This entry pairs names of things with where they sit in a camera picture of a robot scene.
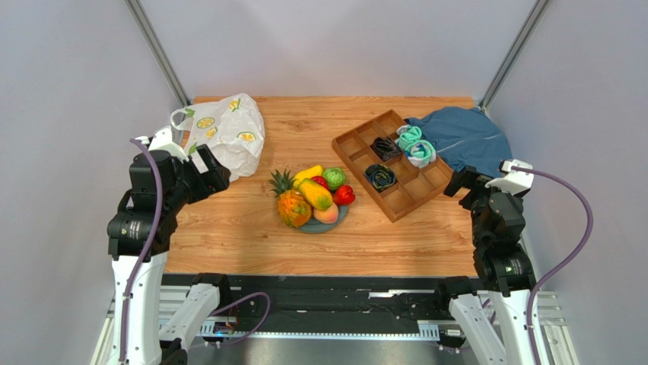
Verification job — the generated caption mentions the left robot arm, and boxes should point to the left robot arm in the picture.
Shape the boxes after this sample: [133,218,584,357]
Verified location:
[106,145,231,364]

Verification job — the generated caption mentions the green custard apple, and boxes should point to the green custard apple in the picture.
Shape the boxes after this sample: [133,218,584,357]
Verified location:
[322,167,347,192]

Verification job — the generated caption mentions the right aluminium frame post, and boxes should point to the right aluminium frame post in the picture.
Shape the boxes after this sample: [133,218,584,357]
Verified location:
[478,0,552,113]

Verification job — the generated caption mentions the yellow mango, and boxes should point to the yellow mango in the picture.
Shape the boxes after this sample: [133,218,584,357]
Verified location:
[292,165,324,189]

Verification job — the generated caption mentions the aluminium frame post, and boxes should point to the aluminium frame post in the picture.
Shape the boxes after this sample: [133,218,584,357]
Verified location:
[478,0,552,113]
[124,0,192,106]

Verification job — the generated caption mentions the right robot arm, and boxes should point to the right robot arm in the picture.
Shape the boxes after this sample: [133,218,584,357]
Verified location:
[435,160,550,364]

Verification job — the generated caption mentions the pineapple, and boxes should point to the pineapple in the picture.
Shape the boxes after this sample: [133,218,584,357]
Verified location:
[268,170,313,228]

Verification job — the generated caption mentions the wooden compartment tray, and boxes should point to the wooden compartment tray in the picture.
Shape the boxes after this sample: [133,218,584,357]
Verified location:
[332,110,453,222]

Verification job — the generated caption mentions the peach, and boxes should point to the peach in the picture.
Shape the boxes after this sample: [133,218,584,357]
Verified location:
[313,204,339,224]

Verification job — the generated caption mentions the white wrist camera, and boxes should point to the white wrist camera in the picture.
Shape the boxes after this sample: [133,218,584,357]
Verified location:
[135,125,189,162]
[484,159,534,195]

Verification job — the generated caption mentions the white teal rolled sock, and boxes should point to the white teal rolled sock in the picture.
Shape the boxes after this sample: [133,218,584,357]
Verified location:
[405,140,437,169]

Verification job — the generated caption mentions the dark blue yellow rolled sock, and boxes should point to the dark blue yellow rolled sock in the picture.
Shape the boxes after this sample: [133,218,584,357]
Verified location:
[364,163,398,192]

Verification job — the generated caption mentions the white plastic bag lemon print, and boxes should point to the white plastic bag lemon print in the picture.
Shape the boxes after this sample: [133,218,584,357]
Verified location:
[170,94,265,181]

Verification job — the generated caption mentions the grey plate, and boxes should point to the grey plate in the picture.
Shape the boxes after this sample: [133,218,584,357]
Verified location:
[297,205,349,233]

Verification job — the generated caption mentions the mint green rolled sock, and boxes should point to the mint green rolled sock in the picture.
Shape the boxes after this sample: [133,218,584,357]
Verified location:
[395,125,422,151]

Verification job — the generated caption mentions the left aluminium frame post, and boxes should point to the left aluminium frame post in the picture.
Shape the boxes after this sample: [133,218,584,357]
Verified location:
[124,0,192,106]

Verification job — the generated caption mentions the red bell pepper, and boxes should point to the red bell pepper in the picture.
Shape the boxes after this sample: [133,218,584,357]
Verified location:
[311,176,330,190]
[332,185,356,206]

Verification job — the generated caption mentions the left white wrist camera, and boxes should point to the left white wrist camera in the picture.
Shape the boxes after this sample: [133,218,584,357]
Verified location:
[135,125,189,162]

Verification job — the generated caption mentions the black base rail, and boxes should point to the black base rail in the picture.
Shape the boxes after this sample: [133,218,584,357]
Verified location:
[195,275,469,353]

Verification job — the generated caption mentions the yellow green papaya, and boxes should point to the yellow green papaya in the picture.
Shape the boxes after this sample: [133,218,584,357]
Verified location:
[297,179,333,211]

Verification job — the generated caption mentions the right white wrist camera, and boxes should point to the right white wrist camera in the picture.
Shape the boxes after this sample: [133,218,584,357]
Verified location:
[484,159,534,195]

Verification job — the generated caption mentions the blue garment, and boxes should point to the blue garment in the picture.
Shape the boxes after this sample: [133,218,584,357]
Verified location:
[405,106,513,177]

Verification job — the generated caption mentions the black rolled sock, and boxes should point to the black rolled sock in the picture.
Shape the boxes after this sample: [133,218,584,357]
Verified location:
[370,137,402,162]

